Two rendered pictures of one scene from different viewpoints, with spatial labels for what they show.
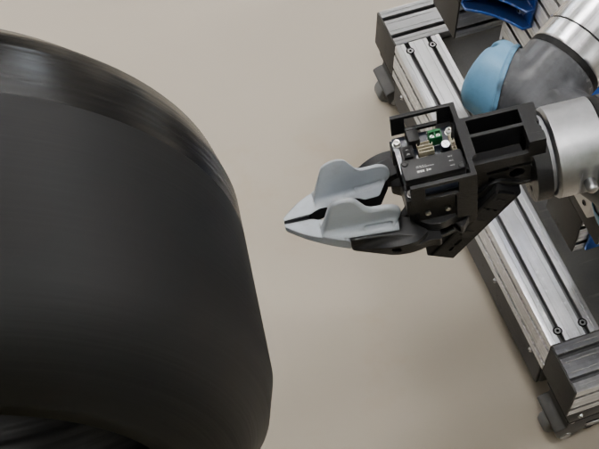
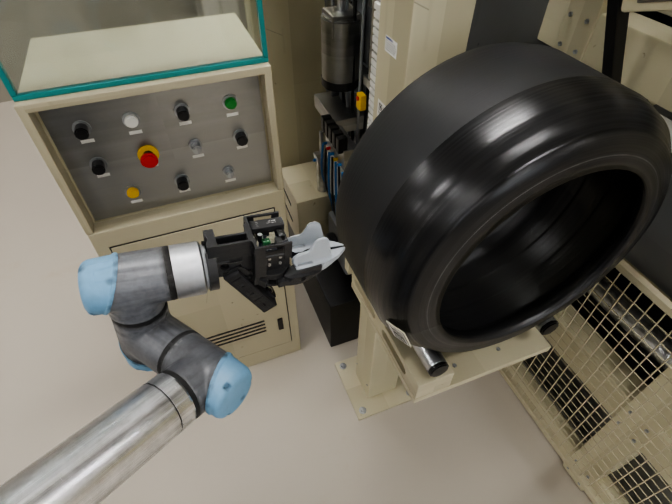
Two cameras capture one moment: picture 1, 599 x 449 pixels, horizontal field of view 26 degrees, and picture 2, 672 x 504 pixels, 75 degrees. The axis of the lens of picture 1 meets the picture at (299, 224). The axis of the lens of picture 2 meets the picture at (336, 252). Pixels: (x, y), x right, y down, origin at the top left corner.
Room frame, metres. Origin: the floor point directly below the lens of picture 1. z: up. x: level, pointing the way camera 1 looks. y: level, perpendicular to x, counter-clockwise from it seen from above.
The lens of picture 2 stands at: (1.04, -0.09, 1.72)
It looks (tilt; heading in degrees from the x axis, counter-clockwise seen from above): 46 degrees down; 170
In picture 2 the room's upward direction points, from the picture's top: straight up
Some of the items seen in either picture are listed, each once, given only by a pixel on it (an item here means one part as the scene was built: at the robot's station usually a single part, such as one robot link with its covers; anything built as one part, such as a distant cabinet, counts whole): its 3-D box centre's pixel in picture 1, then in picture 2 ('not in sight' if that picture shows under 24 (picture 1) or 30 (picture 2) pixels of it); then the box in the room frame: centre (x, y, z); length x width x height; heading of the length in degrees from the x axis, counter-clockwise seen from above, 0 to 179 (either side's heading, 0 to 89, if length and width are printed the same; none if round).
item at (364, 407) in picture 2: not in sight; (375, 379); (0.19, 0.23, 0.01); 0.27 x 0.27 x 0.02; 11
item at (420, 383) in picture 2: not in sight; (397, 321); (0.46, 0.17, 0.83); 0.36 x 0.09 x 0.06; 11
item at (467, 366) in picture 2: not in sight; (444, 313); (0.43, 0.30, 0.80); 0.37 x 0.36 x 0.02; 101
